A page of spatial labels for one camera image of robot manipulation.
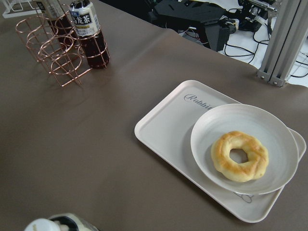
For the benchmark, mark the tea bottle white cap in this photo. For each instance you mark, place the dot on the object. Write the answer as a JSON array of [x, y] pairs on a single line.
[[61, 222]]

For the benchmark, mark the white round plate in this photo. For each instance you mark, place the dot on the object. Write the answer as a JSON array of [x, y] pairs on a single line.
[[267, 128]]

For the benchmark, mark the yellow ring donut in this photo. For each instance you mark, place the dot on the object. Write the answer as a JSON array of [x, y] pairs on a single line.
[[257, 156]]

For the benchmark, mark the white wire cup rack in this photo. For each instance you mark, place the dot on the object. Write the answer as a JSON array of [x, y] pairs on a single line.
[[16, 8]]

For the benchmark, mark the aluminium frame post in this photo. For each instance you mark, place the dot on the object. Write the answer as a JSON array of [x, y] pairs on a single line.
[[290, 31]]

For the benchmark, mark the copper wire bottle rack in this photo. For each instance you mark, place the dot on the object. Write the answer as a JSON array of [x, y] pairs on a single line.
[[65, 65]]

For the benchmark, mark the tea bottle in rack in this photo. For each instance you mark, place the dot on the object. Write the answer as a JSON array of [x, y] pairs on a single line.
[[89, 33], [57, 19]]

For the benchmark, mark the cream serving tray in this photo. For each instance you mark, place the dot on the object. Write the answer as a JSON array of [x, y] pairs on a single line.
[[167, 129]]

